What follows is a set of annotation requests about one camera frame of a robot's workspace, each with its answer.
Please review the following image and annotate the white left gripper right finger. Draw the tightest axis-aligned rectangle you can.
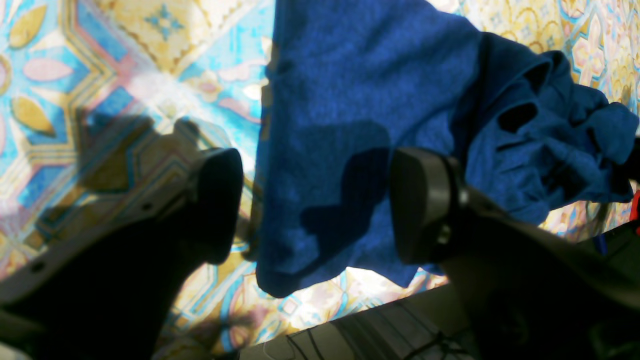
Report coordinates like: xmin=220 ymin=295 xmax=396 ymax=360
xmin=390 ymin=147 xmax=639 ymax=360

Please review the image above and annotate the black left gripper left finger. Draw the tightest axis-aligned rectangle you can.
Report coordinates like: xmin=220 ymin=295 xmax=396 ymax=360
xmin=1 ymin=148 xmax=243 ymax=360

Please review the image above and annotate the patterned tile tablecloth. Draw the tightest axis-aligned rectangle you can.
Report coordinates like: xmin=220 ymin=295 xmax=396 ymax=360
xmin=1 ymin=0 xmax=639 ymax=360

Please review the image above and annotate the blue long-sleeve shirt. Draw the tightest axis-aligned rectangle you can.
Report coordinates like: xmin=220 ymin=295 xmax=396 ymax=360
xmin=242 ymin=0 xmax=640 ymax=299

